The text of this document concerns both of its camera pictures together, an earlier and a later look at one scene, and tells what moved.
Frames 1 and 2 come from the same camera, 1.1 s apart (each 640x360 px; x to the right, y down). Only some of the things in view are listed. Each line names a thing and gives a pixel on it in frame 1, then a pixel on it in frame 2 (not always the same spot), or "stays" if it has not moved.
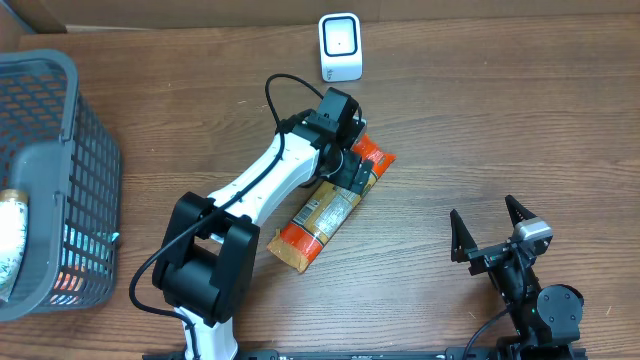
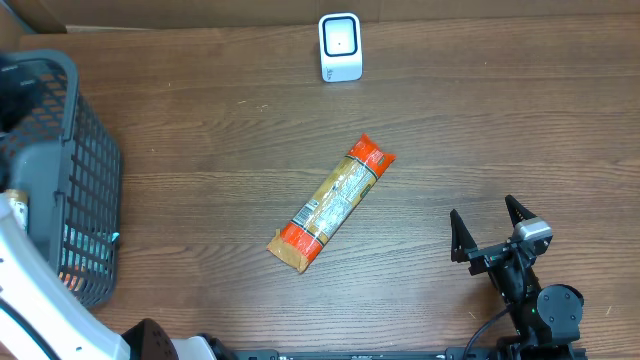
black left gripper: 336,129 -> 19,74
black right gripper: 462,241 stays
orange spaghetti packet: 327,211 stays
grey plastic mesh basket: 56,149 stays
